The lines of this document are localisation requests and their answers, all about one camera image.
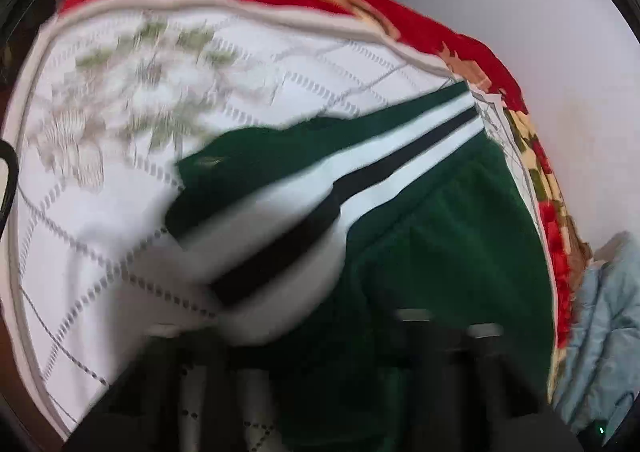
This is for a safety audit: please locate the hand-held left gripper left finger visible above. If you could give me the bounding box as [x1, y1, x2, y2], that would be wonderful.
[65, 324, 236, 452]

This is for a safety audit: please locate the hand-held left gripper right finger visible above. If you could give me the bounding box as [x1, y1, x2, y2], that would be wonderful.
[395, 309, 583, 452]

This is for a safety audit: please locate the green and cream varsity jacket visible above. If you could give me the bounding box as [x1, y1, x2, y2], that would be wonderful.
[164, 78, 557, 452]

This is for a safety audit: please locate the blue quilt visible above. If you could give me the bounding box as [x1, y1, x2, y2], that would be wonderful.
[551, 231, 640, 444]

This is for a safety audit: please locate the white floral quilted cloth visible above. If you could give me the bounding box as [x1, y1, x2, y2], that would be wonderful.
[0, 0, 532, 443]

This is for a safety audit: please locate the black cable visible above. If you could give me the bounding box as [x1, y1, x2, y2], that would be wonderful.
[0, 141, 22, 238]

